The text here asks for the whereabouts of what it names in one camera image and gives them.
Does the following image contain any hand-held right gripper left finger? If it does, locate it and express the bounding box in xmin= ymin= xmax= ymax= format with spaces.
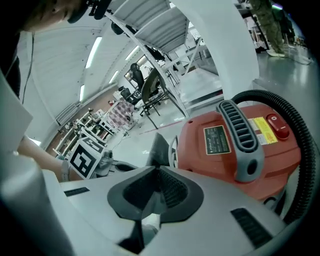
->
xmin=59 ymin=165 xmax=161 ymax=256

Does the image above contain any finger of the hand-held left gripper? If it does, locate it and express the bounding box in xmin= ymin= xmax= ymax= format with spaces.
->
xmin=113 ymin=160 xmax=140 ymax=174

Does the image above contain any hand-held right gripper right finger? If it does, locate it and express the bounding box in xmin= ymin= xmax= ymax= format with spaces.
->
xmin=143 ymin=165 xmax=286 ymax=256

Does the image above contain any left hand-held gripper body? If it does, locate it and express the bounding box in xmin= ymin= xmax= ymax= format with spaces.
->
xmin=68 ymin=136 xmax=119 ymax=181

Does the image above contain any red lid vacuum cleaner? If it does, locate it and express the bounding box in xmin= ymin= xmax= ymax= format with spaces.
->
xmin=174 ymin=99 xmax=303 ymax=221

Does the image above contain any person's left forearm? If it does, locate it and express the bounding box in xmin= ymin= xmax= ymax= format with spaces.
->
xmin=17 ymin=136 xmax=72 ymax=182

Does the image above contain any white wristband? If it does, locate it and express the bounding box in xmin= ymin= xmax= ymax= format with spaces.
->
xmin=60 ymin=159 xmax=71 ymax=182

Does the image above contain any white workbench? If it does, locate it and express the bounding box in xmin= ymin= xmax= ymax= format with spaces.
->
xmin=52 ymin=109 xmax=114 ymax=157

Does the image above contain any pink checkered cloth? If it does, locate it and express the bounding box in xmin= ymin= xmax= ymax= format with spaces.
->
xmin=108 ymin=100 xmax=135 ymax=130

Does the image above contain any brown wicker chair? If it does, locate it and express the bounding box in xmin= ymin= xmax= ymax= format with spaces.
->
xmin=139 ymin=67 xmax=171 ymax=130

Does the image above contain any white metal shelf rack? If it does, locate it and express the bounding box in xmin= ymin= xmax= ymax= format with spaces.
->
xmin=104 ymin=0 xmax=226 ymax=118

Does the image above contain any white vacuum power cord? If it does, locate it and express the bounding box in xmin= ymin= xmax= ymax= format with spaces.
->
xmin=167 ymin=136 xmax=180 ymax=169

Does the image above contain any black corrugated vacuum hose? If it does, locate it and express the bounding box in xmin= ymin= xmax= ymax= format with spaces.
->
xmin=231 ymin=89 xmax=317 ymax=225

